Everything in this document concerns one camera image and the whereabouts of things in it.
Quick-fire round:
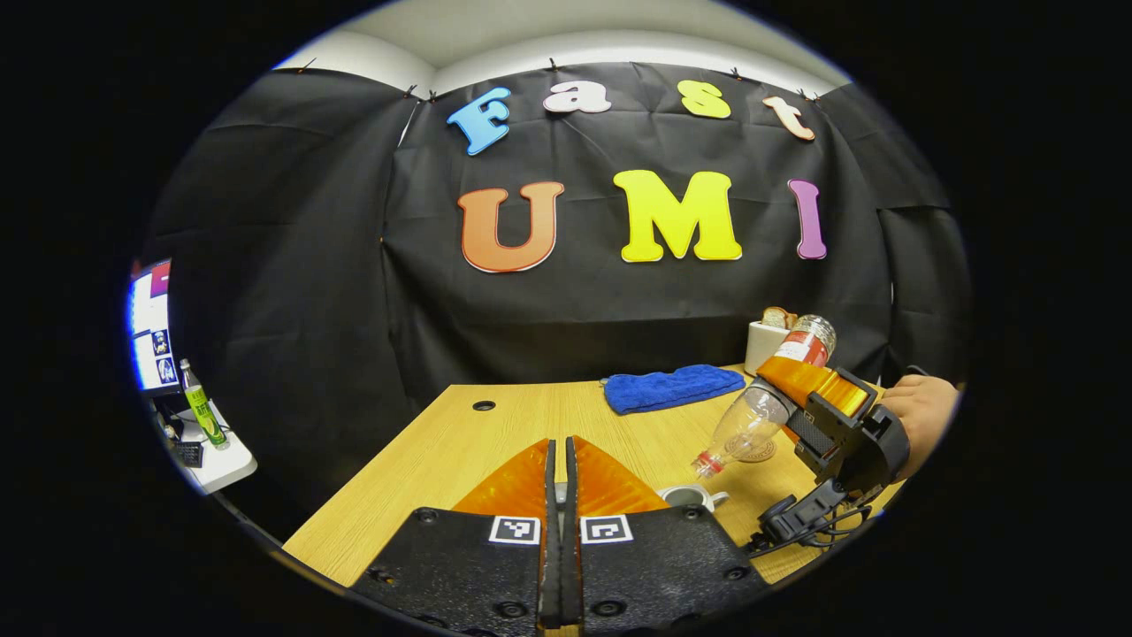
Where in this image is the computer monitor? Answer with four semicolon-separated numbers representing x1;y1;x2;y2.
130;258;182;395

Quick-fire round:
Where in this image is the blue folded towel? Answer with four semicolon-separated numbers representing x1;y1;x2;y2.
603;365;746;416

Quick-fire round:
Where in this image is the clear plastic water bottle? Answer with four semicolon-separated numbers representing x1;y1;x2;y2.
692;315;838;479

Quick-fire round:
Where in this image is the black backdrop cloth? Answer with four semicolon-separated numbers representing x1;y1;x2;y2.
141;62;974;523

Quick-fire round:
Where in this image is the white toaster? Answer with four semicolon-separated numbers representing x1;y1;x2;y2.
745;320;792;377

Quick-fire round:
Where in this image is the white side table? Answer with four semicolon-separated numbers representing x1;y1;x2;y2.
164;403;259;495

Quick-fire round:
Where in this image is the white ceramic teacup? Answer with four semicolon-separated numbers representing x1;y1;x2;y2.
659;484;731;512

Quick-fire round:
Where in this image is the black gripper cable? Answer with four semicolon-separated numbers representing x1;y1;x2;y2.
747;504;875;555

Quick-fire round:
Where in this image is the green glass bottle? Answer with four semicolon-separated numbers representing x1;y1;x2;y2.
180;358;230;450

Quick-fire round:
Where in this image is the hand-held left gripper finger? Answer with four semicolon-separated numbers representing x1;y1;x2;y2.
564;436;769;636
349;438;556;636

